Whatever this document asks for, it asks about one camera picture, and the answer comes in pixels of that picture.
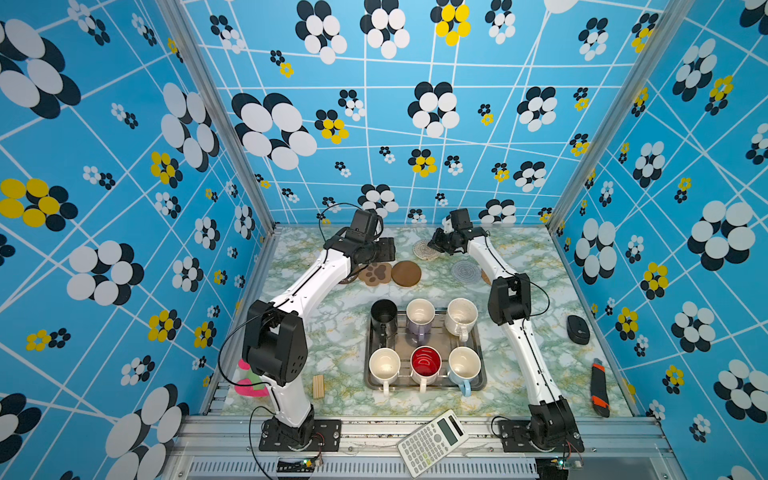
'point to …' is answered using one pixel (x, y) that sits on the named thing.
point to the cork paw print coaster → (375, 274)
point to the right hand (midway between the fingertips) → (431, 242)
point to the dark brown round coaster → (349, 279)
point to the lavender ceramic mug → (419, 316)
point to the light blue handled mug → (464, 365)
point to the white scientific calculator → (430, 442)
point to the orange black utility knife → (599, 393)
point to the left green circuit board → (301, 466)
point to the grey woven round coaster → (466, 272)
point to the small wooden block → (318, 386)
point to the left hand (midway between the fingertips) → (390, 246)
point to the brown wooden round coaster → (405, 273)
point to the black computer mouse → (578, 330)
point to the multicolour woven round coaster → (423, 251)
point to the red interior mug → (425, 365)
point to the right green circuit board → (556, 467)
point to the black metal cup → (384, 322)
